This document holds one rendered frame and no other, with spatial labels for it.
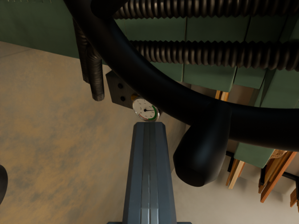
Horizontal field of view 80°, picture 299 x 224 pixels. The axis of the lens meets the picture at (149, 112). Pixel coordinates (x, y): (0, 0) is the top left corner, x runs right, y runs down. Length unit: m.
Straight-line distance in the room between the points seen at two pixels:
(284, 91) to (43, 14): 0.52
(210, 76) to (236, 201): 3.60
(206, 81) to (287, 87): 0.15
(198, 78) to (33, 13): 0.45
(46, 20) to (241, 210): 3.71
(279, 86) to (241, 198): 3.75
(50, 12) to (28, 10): 0.09
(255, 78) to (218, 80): 0.06
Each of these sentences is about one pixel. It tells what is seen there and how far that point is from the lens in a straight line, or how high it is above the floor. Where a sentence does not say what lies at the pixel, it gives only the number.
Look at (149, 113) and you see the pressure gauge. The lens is 0.36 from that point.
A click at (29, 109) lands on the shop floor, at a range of 0.98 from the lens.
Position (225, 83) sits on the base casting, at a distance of 0.34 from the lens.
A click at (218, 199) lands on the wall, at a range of 3.78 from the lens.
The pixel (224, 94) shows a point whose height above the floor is 0.61.
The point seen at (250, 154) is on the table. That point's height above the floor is 0.87.
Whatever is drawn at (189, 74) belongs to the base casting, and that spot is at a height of 0.72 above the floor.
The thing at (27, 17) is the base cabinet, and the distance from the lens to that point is 0.63.
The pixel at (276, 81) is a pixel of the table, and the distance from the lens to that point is 0.22.
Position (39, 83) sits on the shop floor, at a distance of 0.98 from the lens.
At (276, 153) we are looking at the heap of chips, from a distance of 0.44.
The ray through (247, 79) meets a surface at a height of 0.82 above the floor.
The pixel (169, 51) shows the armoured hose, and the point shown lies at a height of 0.74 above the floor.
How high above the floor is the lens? 0.82
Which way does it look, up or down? 25 degrees down
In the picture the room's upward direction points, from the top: 108 degrees clockwise
